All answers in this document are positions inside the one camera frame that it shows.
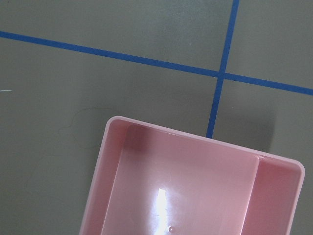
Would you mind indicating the pink plastic bin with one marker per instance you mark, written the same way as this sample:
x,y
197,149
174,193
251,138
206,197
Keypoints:
x,y
152,180

